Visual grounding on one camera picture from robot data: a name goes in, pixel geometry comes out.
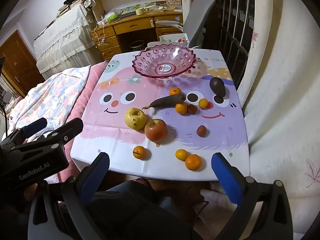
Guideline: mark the floral quilt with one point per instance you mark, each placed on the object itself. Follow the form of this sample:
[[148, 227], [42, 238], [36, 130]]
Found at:
[[50, 95]]

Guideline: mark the pale mug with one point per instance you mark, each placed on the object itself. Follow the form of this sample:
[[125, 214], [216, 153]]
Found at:
[[140, 11]]

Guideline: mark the cartoon printed tablecloth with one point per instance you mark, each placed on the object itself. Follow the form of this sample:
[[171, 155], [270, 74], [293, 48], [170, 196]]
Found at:
[[120, 135]]

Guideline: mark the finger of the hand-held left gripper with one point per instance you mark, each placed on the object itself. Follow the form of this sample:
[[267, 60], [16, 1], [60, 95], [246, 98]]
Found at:
[[71, 128], [35, 127]]

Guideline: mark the brown wooden door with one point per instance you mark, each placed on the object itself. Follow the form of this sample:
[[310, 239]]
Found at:
[[20, 62]]

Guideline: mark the black waste bin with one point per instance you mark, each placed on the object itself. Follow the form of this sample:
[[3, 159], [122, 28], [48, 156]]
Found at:
[[137, 46]]

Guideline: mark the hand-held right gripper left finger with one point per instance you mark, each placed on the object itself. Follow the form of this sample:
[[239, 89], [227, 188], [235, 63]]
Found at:
[[96, 177]]

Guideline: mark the small yellow-orange mandarin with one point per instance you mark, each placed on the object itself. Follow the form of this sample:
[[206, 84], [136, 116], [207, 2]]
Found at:
[[203, 103], [181, 154]]

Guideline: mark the grey office chair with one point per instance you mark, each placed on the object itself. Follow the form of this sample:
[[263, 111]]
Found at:
[[197, 17]]

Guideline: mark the yellow pear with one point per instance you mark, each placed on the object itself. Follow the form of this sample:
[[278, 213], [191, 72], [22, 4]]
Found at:
[[135, 121]]

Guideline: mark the white printed box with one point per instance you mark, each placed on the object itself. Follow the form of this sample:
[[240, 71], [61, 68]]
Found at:
[[173, 1]]

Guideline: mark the white lace cover cloth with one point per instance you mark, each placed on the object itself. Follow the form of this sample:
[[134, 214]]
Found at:
[[62, 37]]

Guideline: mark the orange mandarin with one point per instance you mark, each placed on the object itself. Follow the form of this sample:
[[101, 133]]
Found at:
[[181, 108], [139, 152], [175, 91], [193, 162]]

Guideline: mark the pink blanket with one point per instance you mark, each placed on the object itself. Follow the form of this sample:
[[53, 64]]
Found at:
[[82, 100]]

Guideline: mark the metal window grille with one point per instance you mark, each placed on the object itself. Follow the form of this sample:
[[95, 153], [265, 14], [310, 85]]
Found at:
[[232, 30]]

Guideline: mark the dark avocado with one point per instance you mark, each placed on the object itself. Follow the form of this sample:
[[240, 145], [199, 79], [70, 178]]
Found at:
[[217, 86]]

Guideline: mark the white patterned pouch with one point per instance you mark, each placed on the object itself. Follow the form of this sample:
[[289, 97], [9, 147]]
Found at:
[[89, 3]]

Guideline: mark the wooden desk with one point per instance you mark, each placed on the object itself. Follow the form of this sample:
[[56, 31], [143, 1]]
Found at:
[[130, 26]]

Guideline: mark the dark shrivelled mandarin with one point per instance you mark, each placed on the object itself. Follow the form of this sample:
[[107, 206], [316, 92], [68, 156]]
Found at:
[[201, 131], [192, 108]]

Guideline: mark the dark overripe banana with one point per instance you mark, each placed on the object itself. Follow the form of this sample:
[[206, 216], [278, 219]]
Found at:
[[165, 102]]

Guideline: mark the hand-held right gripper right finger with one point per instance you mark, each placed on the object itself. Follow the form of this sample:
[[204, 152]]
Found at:
[[226, 180]]

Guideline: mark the red apple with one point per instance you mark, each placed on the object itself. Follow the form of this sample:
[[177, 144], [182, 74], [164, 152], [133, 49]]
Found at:
[[156, 131]]

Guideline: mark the person's legs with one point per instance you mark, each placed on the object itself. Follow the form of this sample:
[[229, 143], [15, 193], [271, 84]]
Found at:
[[130, 205]]

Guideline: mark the green tissue pack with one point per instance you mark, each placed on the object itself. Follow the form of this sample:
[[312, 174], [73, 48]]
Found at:
[[110, 17]]

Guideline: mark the pink plastic fruit bowl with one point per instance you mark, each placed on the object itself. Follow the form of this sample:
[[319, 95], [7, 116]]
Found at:
[[150, 65]]

